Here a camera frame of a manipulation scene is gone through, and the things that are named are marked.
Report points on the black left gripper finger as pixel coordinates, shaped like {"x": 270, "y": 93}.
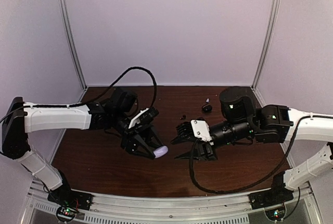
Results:
{"x": 139, "y": 148}
{"x": 151, "y": 138}

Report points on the left controller circuit board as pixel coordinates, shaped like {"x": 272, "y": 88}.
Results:
{"x": 66, "y": 214}

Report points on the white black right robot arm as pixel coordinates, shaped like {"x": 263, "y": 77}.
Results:
{"x": 269, "y": 124}

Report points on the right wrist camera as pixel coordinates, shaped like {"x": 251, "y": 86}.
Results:
{"x": 199, "y": 127}

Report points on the aluminium corner post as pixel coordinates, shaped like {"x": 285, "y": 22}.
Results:
{"x": 71, "y": 43}
{"x": 275, "y": 5}

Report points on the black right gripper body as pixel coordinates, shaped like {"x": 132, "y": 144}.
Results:
{"x": 204, "y": 148}

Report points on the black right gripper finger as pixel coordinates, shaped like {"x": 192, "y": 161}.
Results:
{"x": 197, "y": 156}
{"x": 184, "y": 136}

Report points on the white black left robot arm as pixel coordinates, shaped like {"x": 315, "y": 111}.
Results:
{"x": 24, "y": 118}

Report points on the right controller circuit board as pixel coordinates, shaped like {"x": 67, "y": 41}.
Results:
{"x": 275, "y": 214}

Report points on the left aluminium corner post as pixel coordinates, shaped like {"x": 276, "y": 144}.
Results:
{"x": 71, "y": 43}

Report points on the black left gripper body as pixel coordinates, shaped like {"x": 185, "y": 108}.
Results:
{"x": 128, "y": 133}

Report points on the black earbud charging case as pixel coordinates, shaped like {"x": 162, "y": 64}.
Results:
{"x": 207, "y": 108}

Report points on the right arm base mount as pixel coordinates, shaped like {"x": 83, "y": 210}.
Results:
{"x": 277, "y": 194}

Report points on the lilac earbud charging case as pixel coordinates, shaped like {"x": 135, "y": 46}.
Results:
{"x": 161, "y": 151}

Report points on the right aluminium corner post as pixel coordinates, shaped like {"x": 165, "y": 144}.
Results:
{"x": 275, "y": 5}

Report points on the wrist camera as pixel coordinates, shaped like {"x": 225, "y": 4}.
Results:
{"x": 144, "y": 117}
{"x": 199, "y": 127}

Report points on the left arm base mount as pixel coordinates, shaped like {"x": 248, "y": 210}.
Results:
{"x": 67, "y": 197}

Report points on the aluminium front rail frame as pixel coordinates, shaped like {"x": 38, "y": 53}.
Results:
{"x": 234, "y": 208}

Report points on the controller circuit board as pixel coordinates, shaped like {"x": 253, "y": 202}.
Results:
{"x": 66, "y": 214}
{"x": 275, "y": 214}

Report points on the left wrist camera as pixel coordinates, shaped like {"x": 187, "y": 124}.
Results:
{"x": 144, "y": 117}

